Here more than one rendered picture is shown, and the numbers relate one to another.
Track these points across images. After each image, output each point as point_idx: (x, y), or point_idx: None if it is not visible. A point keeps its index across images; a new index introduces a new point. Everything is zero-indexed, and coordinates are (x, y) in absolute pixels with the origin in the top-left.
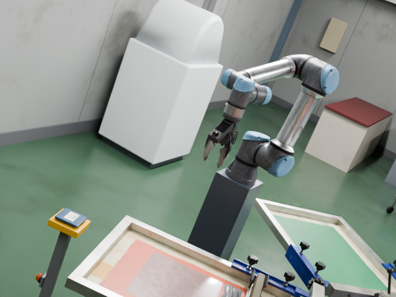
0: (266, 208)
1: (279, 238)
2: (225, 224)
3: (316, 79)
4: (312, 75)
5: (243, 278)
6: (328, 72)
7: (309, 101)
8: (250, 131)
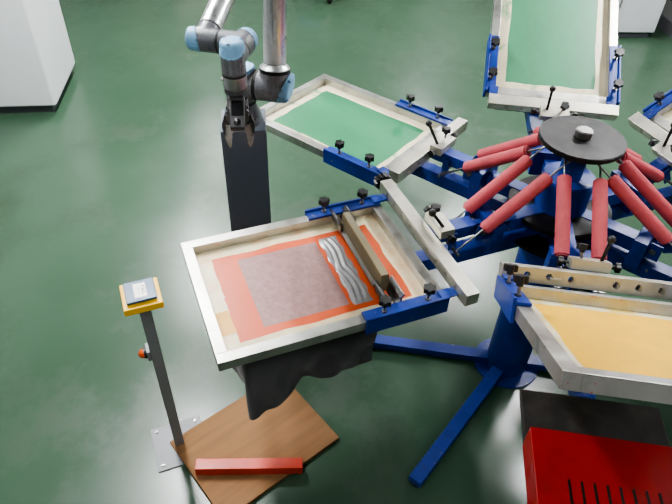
0: (266, 119)
1: (304, 146)
2: (259, 174)
3: None
4: None
5: (324, 222)
6: None
7: (280, 5)
8: None
